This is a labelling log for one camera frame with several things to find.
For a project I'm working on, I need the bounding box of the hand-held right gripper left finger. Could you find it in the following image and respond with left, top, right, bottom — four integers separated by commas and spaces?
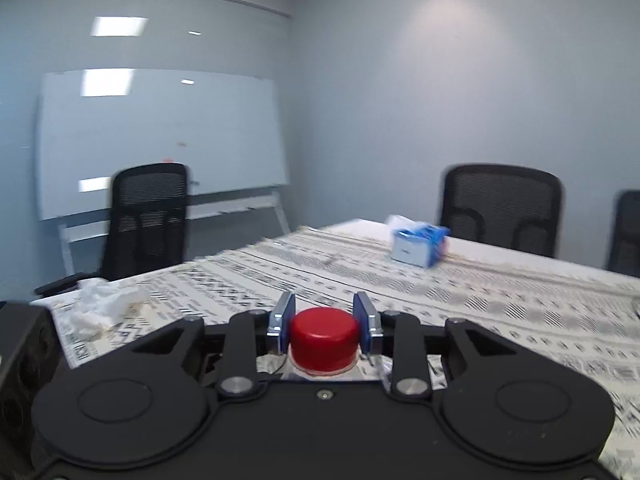
119, 291, 297, 401

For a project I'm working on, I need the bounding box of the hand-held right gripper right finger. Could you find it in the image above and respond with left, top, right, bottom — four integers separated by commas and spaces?
352, 291, 534, 402

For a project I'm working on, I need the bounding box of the red bottle cap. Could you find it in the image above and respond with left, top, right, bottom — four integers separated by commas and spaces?
289, 308, 361, 374

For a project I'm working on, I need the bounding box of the blue tissue pack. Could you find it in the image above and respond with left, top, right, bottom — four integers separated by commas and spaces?
386, 214, 452, 269

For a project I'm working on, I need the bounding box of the crumpled white tissue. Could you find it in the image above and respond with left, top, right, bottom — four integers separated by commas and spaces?
74, 277, 152, 342

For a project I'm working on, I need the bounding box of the patterned white tablecloth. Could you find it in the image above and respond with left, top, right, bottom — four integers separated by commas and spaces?
30, 217, 640, 480

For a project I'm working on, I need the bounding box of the black mesh office chair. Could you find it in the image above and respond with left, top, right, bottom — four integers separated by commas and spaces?
34, 162, 192, 297
604, 189, 640, 279
439, 163, 564, 259

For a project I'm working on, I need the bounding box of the whiteboard on stand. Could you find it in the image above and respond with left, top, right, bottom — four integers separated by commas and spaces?
34, 69, 292, 277

